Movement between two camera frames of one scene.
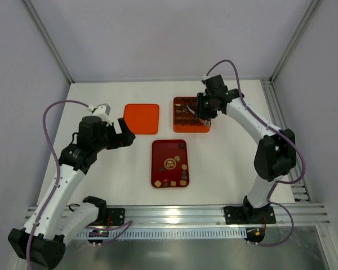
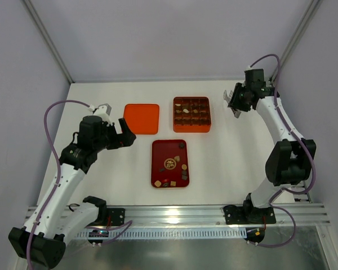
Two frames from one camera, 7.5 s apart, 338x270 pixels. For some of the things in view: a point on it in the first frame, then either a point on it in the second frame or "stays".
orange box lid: (142, 118) stays
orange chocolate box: (185, 116) stays
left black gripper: (118, 136) stays
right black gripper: (202, 107) → (236, 98)
